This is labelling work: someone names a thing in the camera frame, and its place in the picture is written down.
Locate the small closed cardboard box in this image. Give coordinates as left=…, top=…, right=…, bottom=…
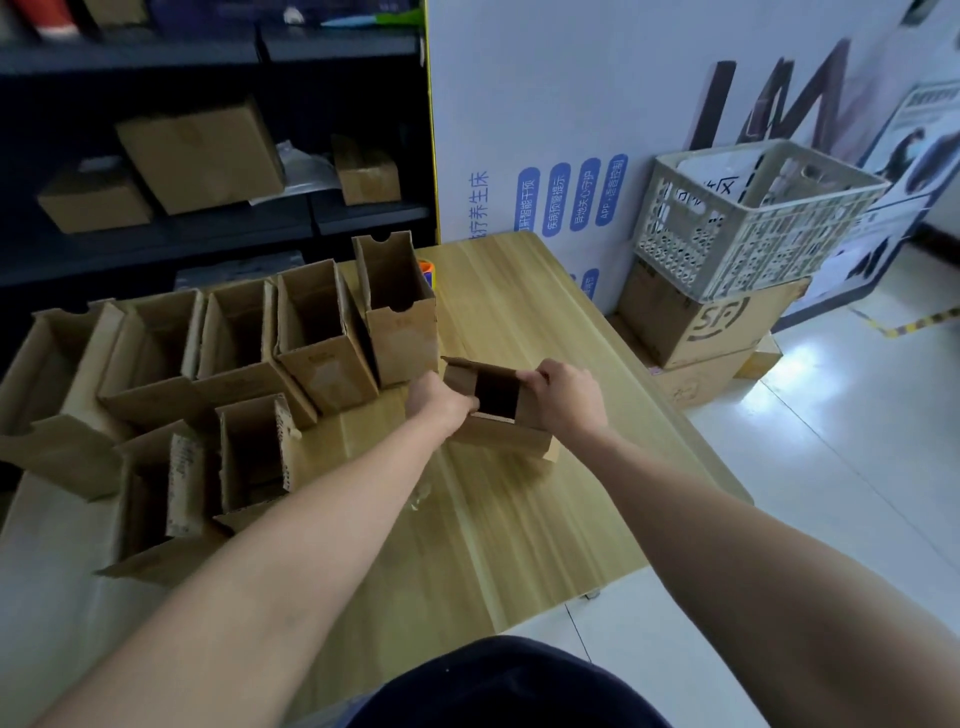
left=330, top=133, right=403, bottom=207
left=36, top=157, right=155, bottom=235

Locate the white printed display board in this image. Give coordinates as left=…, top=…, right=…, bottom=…
left=424, top=0, right=960, bottom=331

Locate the flat cardboard box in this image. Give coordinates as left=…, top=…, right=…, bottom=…
left=607, top=315, right=759, bottom=410

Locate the large closed cardboard box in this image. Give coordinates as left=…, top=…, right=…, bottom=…
left=114, top=97, right=288, bottom=217

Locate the person's right forearm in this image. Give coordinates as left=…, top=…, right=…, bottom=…
left=558, top=427, right=960, bottom=728

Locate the black metal shelving unit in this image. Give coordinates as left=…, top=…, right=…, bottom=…
left=0, top=0, right=438, bottom=354

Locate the clear plastic bag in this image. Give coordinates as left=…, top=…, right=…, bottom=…
left=249, top=139, right=342, bottom=207

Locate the cluster of open cardboard cartons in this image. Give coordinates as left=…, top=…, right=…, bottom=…
left=0, top=230, right=439, bottom=588

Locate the thin cardboard box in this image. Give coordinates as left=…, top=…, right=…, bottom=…
left=733, top=333, right=785, bottom=381

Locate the person's dark clothing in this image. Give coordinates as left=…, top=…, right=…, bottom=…
left=288, top=636, right=676, bottom=728

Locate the person's left forearm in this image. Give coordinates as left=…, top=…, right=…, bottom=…
left=30, top=411, right=451, bottom=728

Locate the white plastic lattice crate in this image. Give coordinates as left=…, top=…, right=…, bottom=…
left=631, top=138, right=892, bottom=303

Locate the printed cardboard shipping box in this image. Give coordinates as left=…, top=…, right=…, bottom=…
left=616, top=255, right=813, bottom=370

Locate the person's left hand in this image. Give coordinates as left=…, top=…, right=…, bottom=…
left=405, top=372, right=481, bottom=444

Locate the person's right hand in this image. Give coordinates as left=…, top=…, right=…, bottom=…
left=516, top=358, right=609, bottom=446

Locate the small brown cardboard box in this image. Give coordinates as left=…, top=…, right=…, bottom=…
left=439, top=356, right=561, bottom=463

